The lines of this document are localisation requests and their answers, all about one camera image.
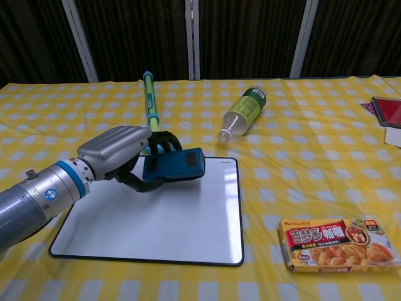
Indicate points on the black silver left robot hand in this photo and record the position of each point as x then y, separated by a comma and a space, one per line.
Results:
112, 150

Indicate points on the blue whiteboard eraser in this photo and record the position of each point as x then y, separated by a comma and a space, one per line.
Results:
175, 167

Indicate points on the purple patterned card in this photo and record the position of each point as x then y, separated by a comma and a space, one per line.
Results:
369, 109

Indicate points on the green blue toy water pump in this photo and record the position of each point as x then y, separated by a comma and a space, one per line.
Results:
150, 100

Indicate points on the grey partition post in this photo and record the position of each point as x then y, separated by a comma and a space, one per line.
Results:
192, 40
80, 40
300, 40

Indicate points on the white and blue bookmark card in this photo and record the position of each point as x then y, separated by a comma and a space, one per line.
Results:
394, 136

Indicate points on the clear bottle with green label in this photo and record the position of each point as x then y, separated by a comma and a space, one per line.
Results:
247, 108

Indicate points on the white whiteboard with black frame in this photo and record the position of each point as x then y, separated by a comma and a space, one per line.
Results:
175, 225

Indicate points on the red flat case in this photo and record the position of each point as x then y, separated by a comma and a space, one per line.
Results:
391, 111

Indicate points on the yellow white checkered tablecloth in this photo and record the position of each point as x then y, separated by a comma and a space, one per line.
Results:
297, 175

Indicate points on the orange curry box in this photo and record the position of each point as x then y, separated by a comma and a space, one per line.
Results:
335, 246

